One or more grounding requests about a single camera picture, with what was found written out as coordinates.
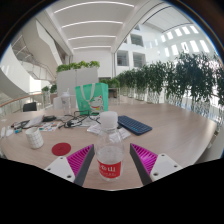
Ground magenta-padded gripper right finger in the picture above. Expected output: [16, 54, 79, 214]
[129, 143, 184, 186]

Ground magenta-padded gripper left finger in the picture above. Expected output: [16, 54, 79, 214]
[43, 143, 96, 188]

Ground clear red-labelled water bottle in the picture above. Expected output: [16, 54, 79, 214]
[95, 110, 126, 182]

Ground flat round red coaster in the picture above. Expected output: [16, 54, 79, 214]
[51, 142, 72, 157]

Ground white plastic packet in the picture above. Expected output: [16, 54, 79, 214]
[87, 123, 132, 140]

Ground dark blue keyboard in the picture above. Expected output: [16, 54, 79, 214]
[117, 115, 153, 136]

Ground colourful sticker sheet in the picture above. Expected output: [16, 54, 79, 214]
[39, 121, 64, 132]

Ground white grid-pattern mug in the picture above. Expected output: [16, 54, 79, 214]
[25, 126, 45, 150]

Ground clear sports bottle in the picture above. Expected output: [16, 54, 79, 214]
[60, 89, 72, 116]

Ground open notebook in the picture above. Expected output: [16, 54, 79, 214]
[23, 114, 46, 129]

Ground green tote bag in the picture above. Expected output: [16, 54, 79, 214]
[74, 82, 110, 116]

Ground black chair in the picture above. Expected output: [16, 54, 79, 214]
[22, 101, 38, 113]

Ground wooden planter with plants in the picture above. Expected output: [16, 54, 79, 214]
[99, 77, 121, 99]
[41, 83, 58, 103]

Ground white cabinet topped with plants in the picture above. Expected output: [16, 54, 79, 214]
[55, 60, 101, 101]

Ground row of green hedge plants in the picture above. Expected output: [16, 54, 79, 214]
[114, 51, 224, 111]

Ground ceiling light strips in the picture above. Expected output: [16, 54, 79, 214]
[53, 0, 136, 51]

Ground black cables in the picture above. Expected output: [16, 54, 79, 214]
[58, 111, 101, 129]

